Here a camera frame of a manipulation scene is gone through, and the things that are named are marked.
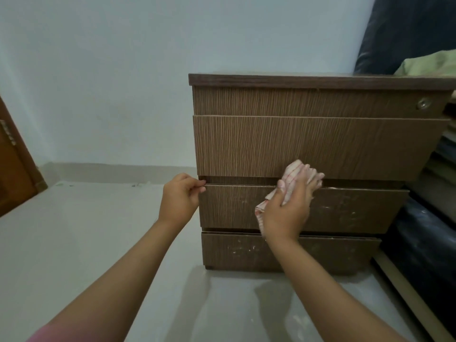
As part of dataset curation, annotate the person's right hand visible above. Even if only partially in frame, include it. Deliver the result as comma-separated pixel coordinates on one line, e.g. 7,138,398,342
261,164,325,243

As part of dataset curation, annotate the person's left hand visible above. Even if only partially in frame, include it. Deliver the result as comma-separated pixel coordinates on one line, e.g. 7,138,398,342
158,173,207,228

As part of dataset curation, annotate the white red-checked cleaning cloth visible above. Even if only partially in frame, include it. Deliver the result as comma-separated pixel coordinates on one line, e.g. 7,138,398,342
254,159,318,236

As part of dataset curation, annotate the scuffed wooden drawer front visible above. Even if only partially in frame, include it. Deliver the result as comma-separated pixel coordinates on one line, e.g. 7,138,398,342
198,184,410,235

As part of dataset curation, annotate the person's left forearm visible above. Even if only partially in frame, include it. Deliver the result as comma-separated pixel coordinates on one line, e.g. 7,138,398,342
46,218,179,342

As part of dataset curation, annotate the person's right forearm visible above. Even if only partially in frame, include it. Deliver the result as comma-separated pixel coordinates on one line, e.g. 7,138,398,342
266,234,407,342

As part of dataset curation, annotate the brown wooden drawer cabinet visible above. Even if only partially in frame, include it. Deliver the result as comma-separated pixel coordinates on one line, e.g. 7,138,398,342
188,73,456,275

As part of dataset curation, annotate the lowest scratched wooden drawer front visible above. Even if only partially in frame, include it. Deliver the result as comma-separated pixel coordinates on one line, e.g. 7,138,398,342
201,231,382,275

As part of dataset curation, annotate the tall wooden drawer front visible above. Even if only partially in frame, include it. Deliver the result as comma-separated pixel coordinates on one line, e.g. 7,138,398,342
193,115,450,182

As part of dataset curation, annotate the narrow wooden drawer with lock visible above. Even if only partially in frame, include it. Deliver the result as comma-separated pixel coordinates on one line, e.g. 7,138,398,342
192,86,453,120

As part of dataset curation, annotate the brown wooden door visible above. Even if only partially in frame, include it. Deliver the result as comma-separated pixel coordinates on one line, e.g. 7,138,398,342
0,96,48,218

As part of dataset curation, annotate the light green cloth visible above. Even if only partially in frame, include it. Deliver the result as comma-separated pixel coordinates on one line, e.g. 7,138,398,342
394,49,456,78

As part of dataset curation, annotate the metal door hinge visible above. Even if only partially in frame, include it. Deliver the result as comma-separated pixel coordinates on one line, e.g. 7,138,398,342
0,119,17,146

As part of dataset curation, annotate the dark blue mattress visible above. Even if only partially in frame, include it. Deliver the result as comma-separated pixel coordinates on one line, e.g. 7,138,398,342
353,0,456,76

